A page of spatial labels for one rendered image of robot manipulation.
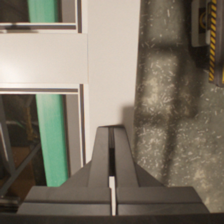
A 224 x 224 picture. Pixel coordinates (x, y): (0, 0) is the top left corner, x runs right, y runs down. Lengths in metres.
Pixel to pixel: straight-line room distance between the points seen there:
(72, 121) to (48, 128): 0.04
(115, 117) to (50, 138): 0.13
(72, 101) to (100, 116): 0.09
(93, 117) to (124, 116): 0.03
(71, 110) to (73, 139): 0.05
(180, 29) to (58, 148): 1.07
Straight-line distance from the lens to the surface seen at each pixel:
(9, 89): 0.24
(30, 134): 1.02
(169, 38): 1.16
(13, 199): 1.26
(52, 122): 0.24
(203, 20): 1.07
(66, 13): 0.24
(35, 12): 0.24
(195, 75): 1.23
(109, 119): 0.15
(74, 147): 0.26
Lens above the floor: 1.08
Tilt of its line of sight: 73 degrees down
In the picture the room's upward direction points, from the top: 176 degrees clockwise
